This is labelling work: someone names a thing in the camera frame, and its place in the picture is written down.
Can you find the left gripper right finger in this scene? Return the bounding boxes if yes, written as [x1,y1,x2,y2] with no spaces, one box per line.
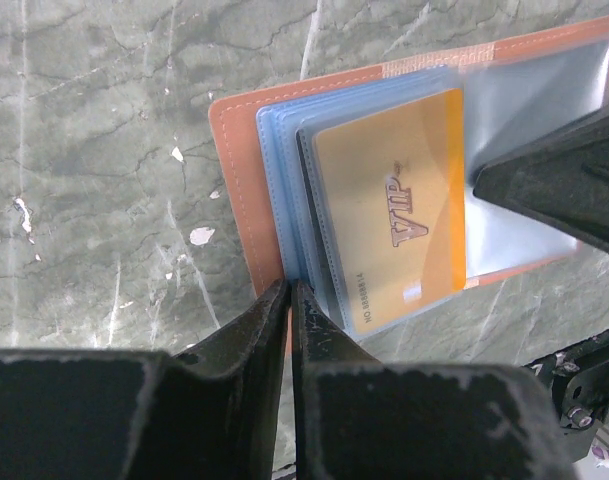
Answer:
[292,282,575,479]

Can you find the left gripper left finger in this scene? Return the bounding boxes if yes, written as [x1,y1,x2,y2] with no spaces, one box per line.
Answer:
[0,281,290,479]

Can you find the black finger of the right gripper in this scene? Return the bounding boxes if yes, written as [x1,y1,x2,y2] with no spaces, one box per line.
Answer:
[473,103,609,254]

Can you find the gold VIP card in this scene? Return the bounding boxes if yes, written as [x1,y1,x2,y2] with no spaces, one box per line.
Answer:
[312,88,467,336]

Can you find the orange leather card holder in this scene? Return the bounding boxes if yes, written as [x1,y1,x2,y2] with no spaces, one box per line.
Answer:
[209,16,609,339]

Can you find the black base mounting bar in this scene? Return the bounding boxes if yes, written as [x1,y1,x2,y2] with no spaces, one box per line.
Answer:
[525,329,609,461]

